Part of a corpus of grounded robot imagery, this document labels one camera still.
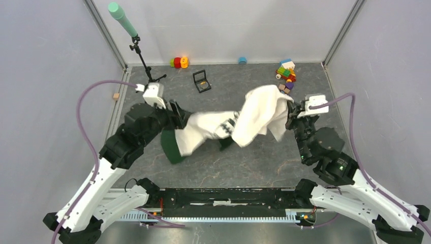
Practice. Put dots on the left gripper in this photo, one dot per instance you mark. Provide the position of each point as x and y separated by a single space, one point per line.
178 118

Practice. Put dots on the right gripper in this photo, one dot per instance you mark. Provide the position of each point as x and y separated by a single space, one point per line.
293 113

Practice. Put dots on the white and green t-shirt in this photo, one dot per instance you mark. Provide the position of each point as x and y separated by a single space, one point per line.
265 110

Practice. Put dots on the black clear brooch case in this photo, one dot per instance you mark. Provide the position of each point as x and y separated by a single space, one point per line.
198 77

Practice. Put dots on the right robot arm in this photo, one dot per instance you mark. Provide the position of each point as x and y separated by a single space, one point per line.
393 220

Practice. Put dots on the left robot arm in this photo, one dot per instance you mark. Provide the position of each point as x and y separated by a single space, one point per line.
81 221

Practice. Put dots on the purple cube block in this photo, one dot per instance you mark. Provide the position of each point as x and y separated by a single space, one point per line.
289 85

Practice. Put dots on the red cylinder toy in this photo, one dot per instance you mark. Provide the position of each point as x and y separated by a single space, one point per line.
177 62

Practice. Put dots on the colourful brick toy train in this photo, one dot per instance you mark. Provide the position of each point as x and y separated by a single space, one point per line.
286 74

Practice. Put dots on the white blue brick block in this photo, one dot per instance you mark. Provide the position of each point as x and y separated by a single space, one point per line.
287 64

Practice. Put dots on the black tripod stand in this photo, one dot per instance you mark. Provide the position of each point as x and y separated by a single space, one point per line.
135 47

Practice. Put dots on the blue cylinder toy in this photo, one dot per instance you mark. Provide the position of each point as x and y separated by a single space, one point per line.
242 60

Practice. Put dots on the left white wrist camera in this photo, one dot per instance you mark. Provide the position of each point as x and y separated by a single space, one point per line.
153 94

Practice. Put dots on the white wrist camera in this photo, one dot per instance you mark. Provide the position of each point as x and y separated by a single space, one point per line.
313 101
153 94

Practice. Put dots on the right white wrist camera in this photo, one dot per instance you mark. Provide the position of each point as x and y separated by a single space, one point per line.
313 101

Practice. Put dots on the orange ring toy block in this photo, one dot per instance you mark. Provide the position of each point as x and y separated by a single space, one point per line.
184 62

